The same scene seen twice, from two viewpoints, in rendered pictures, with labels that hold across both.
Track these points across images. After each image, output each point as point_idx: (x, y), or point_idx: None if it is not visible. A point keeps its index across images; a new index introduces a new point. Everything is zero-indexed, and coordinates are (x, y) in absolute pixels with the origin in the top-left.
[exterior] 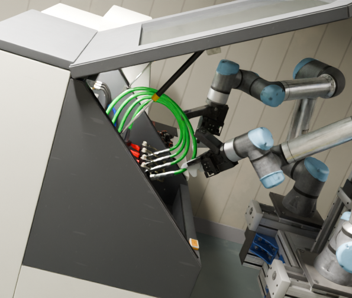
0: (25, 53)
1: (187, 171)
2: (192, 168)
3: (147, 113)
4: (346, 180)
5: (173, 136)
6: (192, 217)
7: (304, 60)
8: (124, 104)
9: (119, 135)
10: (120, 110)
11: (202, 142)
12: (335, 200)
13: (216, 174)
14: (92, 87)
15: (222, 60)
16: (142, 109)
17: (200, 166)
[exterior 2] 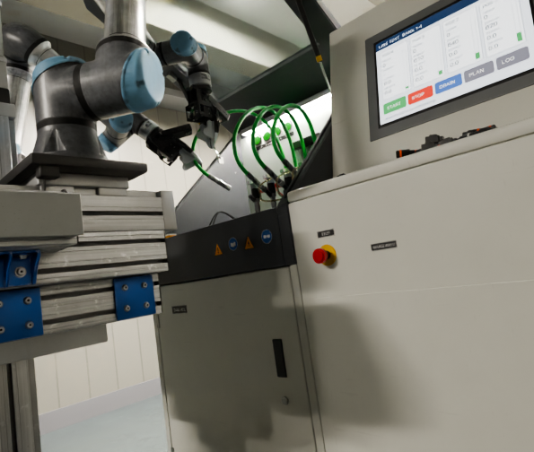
0: None
1: (305, 186)
2: (188, 163)
3: (332, 123)
4: (9, 92)
5: (485, 131)
6: (205, 227)
7: None
8: (284, 132)
9: (215, 157)
10: (287, 138)
11: (181, 137)
12: (14, 129)
13: (160, 159)
14: (241, 134)
15: (202, 50)
16: (327, 122)
17: (179, 158)
